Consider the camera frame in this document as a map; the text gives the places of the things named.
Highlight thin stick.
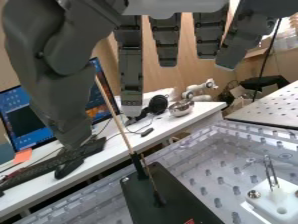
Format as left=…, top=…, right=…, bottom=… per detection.
left=93, top=74, right=150, bottom=181

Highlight large black keyboard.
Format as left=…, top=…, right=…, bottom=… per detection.
left=0, top=135, right=108, bottom=193

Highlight orange sticky note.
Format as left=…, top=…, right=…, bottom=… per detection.
left=12, top=147, right=34, bottom=165

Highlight black headphones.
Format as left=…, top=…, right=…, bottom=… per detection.
left=132, top=94, right=170, bottom=123

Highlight black plate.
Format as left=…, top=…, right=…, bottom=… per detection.
left=118, top=161, right=226, bottom=224

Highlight metal bowl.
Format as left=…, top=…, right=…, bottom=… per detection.
left=168, top=99, right=195, bottom=118

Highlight small white jointed device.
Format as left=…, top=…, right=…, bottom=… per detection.
left=180, top=77, right=219, bottom=103

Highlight computer screen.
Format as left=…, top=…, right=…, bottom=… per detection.
left=0, top=56, right=122, bottom=153

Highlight black mouse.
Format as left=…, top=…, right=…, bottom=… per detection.
left=53, top=155, right=86, bottom=180

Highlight metal paper clip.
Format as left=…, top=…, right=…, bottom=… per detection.
left=262, top=154, right=281, bottom=192

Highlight long white desk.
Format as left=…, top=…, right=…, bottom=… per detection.
left=0, top=100, right=227, bottom=222

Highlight cardboard box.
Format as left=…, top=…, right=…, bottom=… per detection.
left=243, top=19, right=298, bottom=63

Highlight clear box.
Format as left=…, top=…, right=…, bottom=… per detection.
left=12, top=119, right=298, bottom=224

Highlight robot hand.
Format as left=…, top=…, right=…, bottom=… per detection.
left=0, top=0, right=298, bottom=151

